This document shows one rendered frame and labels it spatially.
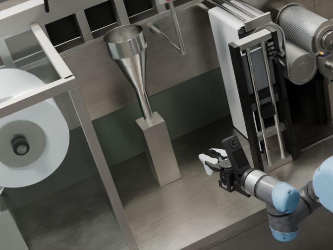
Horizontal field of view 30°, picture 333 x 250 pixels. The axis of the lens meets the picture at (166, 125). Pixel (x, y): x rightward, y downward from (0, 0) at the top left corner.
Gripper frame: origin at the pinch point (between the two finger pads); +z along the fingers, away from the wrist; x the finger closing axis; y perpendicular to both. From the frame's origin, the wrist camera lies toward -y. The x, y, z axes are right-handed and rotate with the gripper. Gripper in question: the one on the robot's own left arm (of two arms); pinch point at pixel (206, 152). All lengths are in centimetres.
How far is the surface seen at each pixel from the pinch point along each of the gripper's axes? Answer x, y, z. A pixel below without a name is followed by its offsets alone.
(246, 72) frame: 30.6, -12.5, 13.0
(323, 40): 68, -12, 11
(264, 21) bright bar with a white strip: 44, -26, 16
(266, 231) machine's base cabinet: 22.8, 44.3, 0.3
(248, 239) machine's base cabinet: 15.4, 44.5, 2.4
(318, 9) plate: 98, -11, 38
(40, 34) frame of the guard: -21, -34, 57
